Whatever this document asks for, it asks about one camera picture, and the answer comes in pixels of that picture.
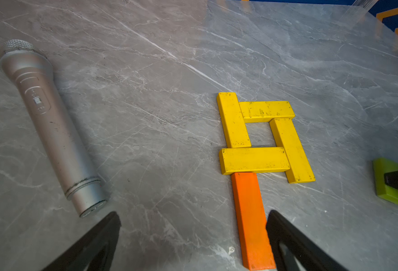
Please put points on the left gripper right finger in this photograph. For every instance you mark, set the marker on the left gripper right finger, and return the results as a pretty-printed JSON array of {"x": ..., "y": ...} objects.
[{"x": 292, "y": 250}]

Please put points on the yellow block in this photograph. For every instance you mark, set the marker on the yellow block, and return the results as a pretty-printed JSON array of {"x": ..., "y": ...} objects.
[
  {"x": 264, "y": 112},
  {"x": 253, "y": 159},
  {"x": 285, "y": 136},
  {"x": 235, "y": 131}
]

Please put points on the grey microphone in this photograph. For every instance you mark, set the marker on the grey microphone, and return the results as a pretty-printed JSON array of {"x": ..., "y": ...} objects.
[{"x": 32, "y": 73}]

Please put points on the orange block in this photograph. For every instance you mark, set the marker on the orange block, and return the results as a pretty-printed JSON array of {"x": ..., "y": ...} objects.
[{"x": 251, "y": 221}]

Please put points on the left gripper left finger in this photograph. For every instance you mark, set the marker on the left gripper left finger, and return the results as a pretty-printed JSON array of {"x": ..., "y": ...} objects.
[{"x": 94, "y": 251}]

